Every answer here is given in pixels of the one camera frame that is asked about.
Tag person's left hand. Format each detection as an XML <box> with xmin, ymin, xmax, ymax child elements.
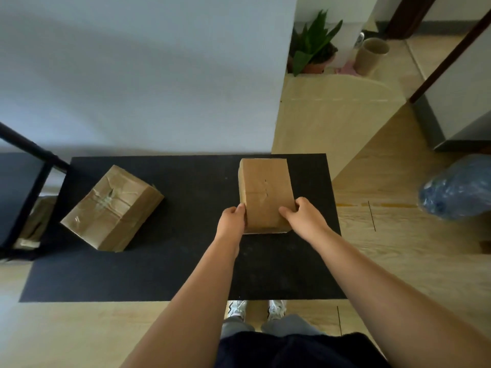
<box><xmin>216</xmin><ymin>203</ymin><xmax>247</xmax><ymax>246</ymax></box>

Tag person's right hand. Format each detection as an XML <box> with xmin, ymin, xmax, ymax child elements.
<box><xmin>278</xmin><ymin>197</ymin><xmax>331</xmax><ymax>243</ymax></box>

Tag smooth brown cardboard box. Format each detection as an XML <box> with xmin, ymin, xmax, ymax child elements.
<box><xmin>238</xmin><ymin>157</ymin><xmax>297</xmax><ymax>234</ymax></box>

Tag person's left forearm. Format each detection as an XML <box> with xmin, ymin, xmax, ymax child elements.
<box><xmin>120</xmin><ymin>234</ymin><xmax>241</xmax><ymax>368</ymax></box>

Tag person's right forearm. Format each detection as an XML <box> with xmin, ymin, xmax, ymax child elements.
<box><xmin>303</xmin><ymin>227</ymin><xmax>491</xmax><ymax>368</ymax></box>

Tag black floor mat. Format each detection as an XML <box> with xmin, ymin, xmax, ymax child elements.
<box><xmin>19</xmin><ymin>153</ymin><xmax>348</xmax><ymax>303</ymax></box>

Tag person's white left shoe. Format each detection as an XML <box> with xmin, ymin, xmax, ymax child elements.
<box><xmin>227</xmin><ymin>300</ymin><xmax>248</xmax><ymax>323</ymax></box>

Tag person's white shoe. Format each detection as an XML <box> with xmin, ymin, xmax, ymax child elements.
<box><xmin>267</xmin><ymin>300</ymin><xmax>288</xmax><ymax>322</ymax></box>
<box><xmin>227</xmin><ymin>300</ymin><xmax>248</xmax><ymax>323</ymax></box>

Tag person's white right shoe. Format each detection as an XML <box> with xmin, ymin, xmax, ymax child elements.
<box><xmin>267</xmin><ymin>300</ymin><xmax>288</xmax><ymax>322</ymax></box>

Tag grey trousers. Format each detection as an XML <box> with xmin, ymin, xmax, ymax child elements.
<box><xmin>220</xmin><ymin>314</ymin><xmax>327</xmax><ymax>338</ymax></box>

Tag crumpled taped cardboard box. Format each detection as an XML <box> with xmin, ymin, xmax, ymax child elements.
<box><xmin>60</xmin><ymin>165</ymin><xmax>165</xmax><ymax>253</ymax></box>

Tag dark shirt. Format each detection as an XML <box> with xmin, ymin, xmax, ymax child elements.
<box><xmin>214</xmin><ymin>331</ymin><xmax>390</xmax><ymax>368</ymax></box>

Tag terracotta plant pot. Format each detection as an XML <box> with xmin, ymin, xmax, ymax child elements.
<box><xmin>303</xmin><ymin>57</ymin><xmax>335</xmax><ymax>75</ymax></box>

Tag blue plastic bag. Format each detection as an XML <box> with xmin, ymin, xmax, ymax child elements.
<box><xmin>418</xmin><ymin>153</ymin><xmax>491</xmax><ymax>221</ymax></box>

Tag green leafy plant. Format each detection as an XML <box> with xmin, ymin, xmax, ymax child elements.
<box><xmin>288</xmin><ymin>10</ymin><xmax>343</xmax><ymax>77</ymax></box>

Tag brown cardboard tube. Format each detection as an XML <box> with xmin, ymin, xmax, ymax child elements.
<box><xmin>353</xmin><ymin>37</ymin><xmax>390</xmax><ymax>76</ymax></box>

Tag black metal shelf rack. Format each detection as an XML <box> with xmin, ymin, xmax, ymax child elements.
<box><xmin>0</xmin><ymin>121</ymin><xmax>72</xmax><ymax>262</ymax></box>

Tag dark wooden door frame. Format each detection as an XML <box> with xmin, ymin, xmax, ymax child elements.
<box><xmin>408</xmin><ymin>9</ymin><xmax>491</xmax><ymax>105</ymax></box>

